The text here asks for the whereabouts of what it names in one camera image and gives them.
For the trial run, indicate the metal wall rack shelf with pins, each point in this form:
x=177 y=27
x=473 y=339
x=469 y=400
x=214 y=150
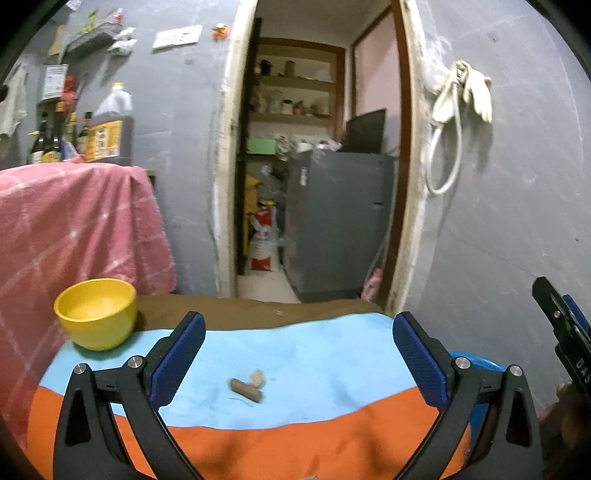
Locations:
x=100 y=37

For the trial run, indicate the person's hand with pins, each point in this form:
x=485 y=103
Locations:
x=565 y=435

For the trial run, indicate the white wall switch plate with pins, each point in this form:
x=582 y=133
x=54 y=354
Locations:
x=177 y=37

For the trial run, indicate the yellow plastic bowl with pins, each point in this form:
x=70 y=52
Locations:
x=98 y=314

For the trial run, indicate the blue plastic trash bin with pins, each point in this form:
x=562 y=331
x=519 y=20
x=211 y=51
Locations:
x=488 y=371

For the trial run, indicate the brown mushroom stem piece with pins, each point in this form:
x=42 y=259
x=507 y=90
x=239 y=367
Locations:
x=245 y=390

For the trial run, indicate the pink item on floor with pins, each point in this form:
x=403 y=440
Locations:
x=372 y=286

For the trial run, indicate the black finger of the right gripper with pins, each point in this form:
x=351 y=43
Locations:
x=571 y=329

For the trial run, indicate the hanging beige towel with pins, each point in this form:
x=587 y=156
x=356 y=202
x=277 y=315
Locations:
x=13 y=108

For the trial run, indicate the wooden shelving unit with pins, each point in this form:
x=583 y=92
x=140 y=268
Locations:
x=298 y=89

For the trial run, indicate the grey cabinet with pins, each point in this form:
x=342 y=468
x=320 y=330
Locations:
x=338 y=213

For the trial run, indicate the white rubber gloves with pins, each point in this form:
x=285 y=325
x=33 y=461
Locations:
x=463 y=83

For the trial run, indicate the black monitor screen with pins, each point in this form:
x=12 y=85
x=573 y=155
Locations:
x=365 y=133

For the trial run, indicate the light blue cloth mat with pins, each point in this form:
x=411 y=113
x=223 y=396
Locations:
x=315 y=371

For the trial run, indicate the dark sauce bottle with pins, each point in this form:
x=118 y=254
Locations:
x=82 y=139
x=40 y=142

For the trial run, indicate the green box on shelf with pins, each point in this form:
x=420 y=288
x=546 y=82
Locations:
x=261 y=146

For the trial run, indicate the pink checked cloth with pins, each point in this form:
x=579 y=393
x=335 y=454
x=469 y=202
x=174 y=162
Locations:
x=62 y=223

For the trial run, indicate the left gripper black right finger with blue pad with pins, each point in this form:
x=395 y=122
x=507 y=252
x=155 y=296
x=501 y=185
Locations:
x=493 y=408

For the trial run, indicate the brown table cloth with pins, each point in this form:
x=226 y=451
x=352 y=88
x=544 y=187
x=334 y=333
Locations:
x=165 y=311

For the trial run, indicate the large dark oil jug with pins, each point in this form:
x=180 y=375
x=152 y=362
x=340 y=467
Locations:
x=110 y=134

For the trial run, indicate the small beige food scrap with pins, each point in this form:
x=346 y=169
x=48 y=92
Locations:
x=257 y=379

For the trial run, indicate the white box on wall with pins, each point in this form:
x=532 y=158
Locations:
x=53 y=82

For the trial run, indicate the orange wall hook ornament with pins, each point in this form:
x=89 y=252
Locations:
x=220 y=32

